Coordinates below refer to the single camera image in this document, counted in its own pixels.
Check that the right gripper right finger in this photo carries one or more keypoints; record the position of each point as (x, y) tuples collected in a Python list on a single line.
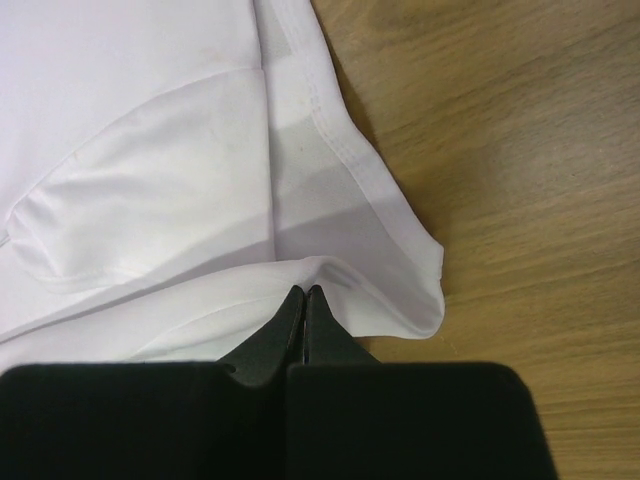
[(352, 417)]

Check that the white t shirt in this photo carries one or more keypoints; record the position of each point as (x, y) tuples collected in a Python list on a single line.
[(171, 169)]

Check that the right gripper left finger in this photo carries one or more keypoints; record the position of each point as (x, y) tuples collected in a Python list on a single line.
[(175, 420)]

